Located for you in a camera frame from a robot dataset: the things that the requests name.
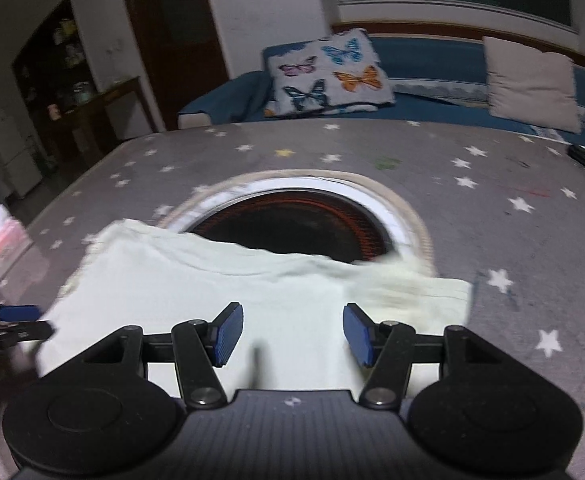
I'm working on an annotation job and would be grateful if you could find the butterfly print pillow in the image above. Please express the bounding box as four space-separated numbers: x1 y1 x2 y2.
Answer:
264 28 395 117

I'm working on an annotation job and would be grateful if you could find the blue sofa bench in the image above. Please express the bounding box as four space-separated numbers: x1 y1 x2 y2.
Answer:
178 36 585 146

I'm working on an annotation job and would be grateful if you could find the beige pillow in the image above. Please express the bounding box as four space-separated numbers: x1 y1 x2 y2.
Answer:
483 36 581 133

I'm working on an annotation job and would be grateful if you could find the pale green shirt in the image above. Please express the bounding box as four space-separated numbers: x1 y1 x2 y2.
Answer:
38 220 471 393

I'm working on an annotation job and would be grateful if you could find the dark wooden door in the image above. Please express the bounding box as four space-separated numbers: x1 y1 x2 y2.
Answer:
125 0 228 130

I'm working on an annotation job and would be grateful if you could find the dark wooden shelf cabinet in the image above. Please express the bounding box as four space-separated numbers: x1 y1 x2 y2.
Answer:
12 0 158 171

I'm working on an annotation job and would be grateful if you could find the pink white plastic bag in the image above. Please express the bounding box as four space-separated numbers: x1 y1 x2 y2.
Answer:
0 204 32 281

